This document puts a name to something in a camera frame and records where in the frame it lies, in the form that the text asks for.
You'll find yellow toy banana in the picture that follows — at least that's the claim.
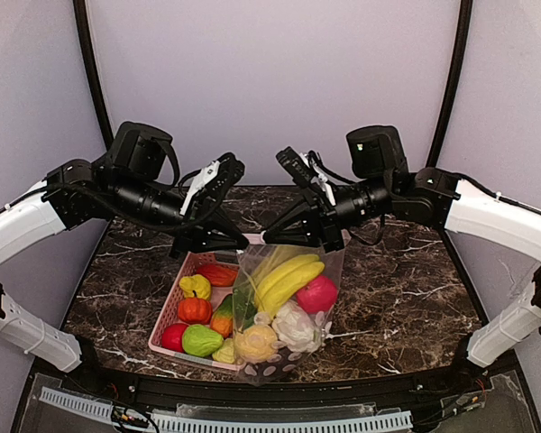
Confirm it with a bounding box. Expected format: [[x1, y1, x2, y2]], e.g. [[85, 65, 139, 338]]
[[256, 253, 326, 318]]

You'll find green toy cucumber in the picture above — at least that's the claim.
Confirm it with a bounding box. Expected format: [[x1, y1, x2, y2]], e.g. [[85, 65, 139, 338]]
[[233, 290, 257, 332]]

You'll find clear dotted zip top bag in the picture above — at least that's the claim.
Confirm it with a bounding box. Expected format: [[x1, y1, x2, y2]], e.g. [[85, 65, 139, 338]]
[[233, 234, 344, 386]]

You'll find red toy apple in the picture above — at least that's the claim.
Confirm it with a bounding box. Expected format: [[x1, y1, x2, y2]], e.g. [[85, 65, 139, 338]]
[[296, 275, 338, 314]]

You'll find white toy cauliflower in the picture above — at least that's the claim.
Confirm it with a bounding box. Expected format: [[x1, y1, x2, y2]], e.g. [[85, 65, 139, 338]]
[[271, 300, 327, 353]]

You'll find yellow toy cauliflower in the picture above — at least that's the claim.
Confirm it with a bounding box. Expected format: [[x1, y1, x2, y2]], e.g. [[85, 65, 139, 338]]
[[234, 325, 278, 364]]

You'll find dark red toy fruit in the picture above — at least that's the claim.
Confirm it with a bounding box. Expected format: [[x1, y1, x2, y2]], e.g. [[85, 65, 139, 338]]
[[240, 347, 306, 386]]

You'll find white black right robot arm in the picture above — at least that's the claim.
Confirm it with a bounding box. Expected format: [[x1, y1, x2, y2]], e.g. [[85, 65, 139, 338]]
[[262, 125, 541, 369]]

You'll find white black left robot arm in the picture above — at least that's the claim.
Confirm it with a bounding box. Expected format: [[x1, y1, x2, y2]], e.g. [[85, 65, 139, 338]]
[[0, 121, 249, 373]]

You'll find red toy pepper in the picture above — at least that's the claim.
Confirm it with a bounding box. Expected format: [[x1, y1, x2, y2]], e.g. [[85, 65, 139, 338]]
[[196, 263, 238, 287]]

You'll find yellow toy pepper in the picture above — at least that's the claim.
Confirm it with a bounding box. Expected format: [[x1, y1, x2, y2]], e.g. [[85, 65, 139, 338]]
[[179, 274, 212, 300]]

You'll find orange toy pumpkin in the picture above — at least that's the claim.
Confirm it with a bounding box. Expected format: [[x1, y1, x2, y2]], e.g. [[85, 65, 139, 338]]
[[178, 292, 213, 325]]

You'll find green orange toy mango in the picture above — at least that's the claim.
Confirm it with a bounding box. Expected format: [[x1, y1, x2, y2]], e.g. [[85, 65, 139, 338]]
[[210, 294, 234, 338]]

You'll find pink plastic basket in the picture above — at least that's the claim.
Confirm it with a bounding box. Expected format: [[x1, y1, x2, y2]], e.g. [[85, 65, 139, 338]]
[[148, 234, 272, 373]]

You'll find red toy tomato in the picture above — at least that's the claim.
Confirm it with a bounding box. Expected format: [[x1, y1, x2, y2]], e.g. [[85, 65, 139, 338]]
[[161, 323, 188, 353]]

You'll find pale yellow toy fruit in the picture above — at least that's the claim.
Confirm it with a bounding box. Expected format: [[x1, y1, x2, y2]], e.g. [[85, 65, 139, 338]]
[[212, 338, 236, 364]]

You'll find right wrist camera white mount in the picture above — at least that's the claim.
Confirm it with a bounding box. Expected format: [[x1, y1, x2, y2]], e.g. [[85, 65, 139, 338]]
[[276, 146, 336, 207]]

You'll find white slotted cable duct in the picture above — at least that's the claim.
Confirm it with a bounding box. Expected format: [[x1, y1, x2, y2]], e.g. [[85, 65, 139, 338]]
[[39, 387, 413, 432]]

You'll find black front table rail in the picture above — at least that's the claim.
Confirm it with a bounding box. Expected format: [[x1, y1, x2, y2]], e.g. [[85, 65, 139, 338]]
[[63, 338, 493, 424]]

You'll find black left frame post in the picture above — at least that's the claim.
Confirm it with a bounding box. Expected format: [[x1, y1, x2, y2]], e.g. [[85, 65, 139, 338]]
[[72, 0, 114, 149]]

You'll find black frame post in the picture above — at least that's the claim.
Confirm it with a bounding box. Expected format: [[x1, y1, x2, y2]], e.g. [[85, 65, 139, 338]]
[[72, 0, 114, 149], [426, 0, 473, 167]]

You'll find black right frame post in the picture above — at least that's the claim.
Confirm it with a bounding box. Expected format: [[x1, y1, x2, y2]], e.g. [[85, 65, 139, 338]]
[[426, 0, 473, 167]]

